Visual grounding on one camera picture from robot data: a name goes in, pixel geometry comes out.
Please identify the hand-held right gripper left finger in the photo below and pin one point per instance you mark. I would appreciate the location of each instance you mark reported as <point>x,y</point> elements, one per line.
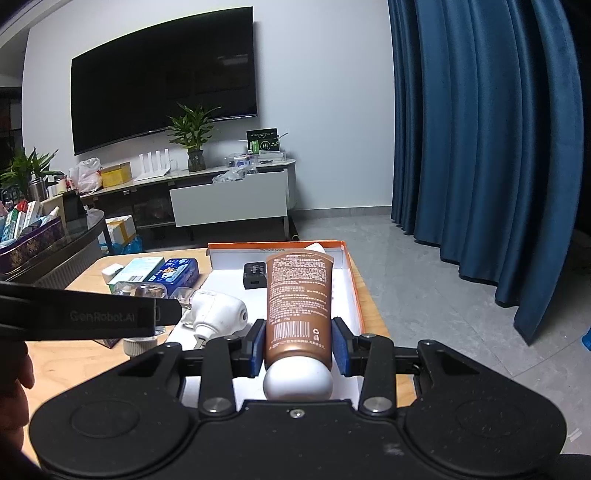
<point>257,348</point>

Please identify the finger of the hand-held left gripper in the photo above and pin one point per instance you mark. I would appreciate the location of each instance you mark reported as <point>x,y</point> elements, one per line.
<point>168,313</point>

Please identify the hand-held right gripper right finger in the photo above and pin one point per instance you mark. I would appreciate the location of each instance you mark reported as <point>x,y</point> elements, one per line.
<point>340,348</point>

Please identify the blue tin box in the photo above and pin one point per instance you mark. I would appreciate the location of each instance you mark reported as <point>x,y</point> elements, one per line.
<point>178,277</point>

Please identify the white plug-in mosquito repeller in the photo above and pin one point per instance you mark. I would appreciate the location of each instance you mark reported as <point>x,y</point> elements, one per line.
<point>138,288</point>
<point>221,314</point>

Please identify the white green bandage box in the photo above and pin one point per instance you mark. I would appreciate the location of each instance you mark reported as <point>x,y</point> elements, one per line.
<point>141,269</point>

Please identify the brown tube with white cap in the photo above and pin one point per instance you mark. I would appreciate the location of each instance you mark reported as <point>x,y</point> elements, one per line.
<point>295,300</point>

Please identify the small white plug charger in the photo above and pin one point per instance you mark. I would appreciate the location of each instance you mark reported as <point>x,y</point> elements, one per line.
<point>112,273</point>

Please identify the orange white cardboard box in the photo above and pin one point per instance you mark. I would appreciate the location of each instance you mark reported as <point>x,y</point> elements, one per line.
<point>228,277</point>

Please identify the black plug charger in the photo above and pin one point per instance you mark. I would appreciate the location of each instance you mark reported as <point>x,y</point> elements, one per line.
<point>255,274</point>

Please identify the person's left hand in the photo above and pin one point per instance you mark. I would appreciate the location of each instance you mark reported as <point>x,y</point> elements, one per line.
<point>14,397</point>

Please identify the dark oval glass table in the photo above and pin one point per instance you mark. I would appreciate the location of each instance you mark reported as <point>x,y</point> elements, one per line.
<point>69,249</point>

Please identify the purple patterned tray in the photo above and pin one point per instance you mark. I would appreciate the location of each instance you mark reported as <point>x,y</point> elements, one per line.
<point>27,251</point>

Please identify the blue bag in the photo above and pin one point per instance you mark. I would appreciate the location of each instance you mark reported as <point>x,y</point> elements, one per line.
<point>127,245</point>

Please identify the white yellow cardboard carton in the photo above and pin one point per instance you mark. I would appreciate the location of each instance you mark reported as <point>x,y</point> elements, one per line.
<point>121,228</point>

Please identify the pile of small medicine boxes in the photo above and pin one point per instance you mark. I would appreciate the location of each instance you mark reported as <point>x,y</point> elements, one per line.
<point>25,217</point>

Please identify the small black box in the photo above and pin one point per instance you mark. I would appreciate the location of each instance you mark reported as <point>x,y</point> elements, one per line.
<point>74,204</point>

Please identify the white television cabinet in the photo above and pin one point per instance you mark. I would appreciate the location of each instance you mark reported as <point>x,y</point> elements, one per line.
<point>138,198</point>

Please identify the white cabinet drawer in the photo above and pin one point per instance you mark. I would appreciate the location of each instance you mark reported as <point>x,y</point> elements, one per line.
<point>228,201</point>

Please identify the steel cup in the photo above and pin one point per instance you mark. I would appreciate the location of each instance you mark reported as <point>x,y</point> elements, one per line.
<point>37,190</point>

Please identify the white router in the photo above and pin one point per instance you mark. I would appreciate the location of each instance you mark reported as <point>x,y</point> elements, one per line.
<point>157,168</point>

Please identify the yellow box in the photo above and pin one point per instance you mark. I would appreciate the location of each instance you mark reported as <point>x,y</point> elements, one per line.
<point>116,176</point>

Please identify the white plastic bag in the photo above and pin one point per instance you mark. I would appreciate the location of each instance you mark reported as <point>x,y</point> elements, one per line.
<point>87,175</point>

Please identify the clear plastic bag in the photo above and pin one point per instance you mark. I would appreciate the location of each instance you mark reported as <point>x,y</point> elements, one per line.
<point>233,175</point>

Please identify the large leafy green plant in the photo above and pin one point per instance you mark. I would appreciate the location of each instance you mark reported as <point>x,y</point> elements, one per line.
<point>25,166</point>

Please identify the small packaged items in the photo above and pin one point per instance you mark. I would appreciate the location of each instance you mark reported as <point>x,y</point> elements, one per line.
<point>240,161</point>

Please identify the potted plant in dark vase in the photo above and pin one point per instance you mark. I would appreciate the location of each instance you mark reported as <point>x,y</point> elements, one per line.
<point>194,138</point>

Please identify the clear plastic box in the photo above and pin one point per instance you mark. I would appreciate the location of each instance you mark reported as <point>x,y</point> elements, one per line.
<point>272,156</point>

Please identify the black green box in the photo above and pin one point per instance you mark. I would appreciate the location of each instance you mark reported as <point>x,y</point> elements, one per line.
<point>263,141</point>

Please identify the blue plastic stool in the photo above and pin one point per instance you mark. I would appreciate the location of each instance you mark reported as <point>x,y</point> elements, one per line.
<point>587,340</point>

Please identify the blue curtain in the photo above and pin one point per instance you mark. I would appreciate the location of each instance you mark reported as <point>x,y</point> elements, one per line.
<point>485,138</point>

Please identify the black wall television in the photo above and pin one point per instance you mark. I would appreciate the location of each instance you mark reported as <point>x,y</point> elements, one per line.
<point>161,78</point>

